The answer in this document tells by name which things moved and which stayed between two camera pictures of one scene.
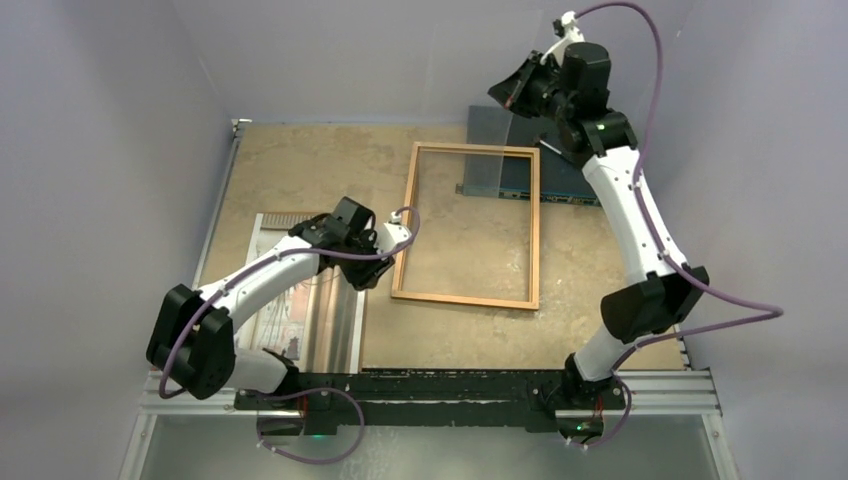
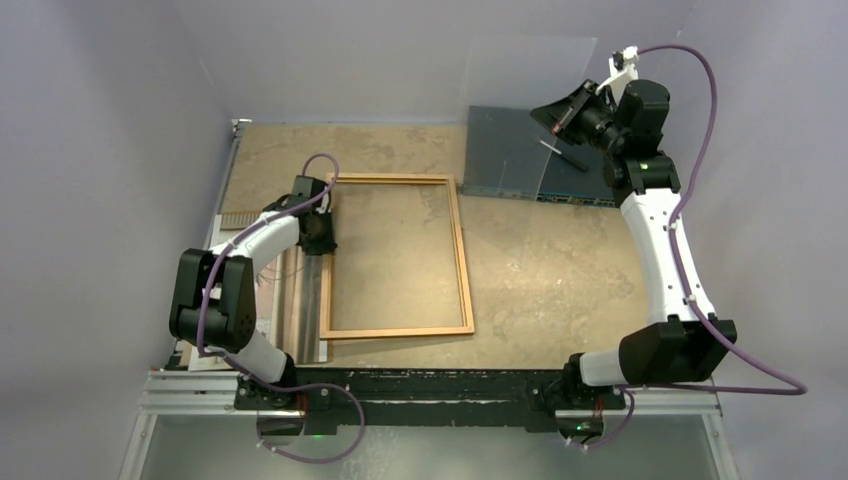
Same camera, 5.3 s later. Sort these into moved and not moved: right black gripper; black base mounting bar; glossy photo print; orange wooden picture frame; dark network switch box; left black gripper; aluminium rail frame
Moved: glossy photo print; orange wooden picture frame; right black gripper; left black gripper
Not moved: black base mounting bar; dark network switch box; aluminium rail frame
